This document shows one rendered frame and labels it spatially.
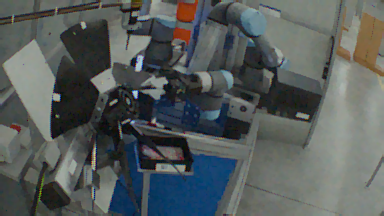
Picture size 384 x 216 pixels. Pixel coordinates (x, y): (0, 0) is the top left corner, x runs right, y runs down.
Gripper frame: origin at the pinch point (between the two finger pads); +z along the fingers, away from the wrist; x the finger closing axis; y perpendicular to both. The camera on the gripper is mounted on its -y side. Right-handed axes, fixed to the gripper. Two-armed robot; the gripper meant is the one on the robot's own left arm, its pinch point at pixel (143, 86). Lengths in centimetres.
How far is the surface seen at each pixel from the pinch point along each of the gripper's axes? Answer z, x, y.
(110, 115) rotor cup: 20.1, -3.6, 16.5
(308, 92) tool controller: -65, -6, 25
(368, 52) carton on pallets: -784, 99, -210
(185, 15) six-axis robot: -216, 100, -294
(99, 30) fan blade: 18.8, -20.6, -10.3
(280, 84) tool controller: -53, -5, 16
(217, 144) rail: -40, 33, 4
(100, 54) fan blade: 19.6, -15.0, -1.6
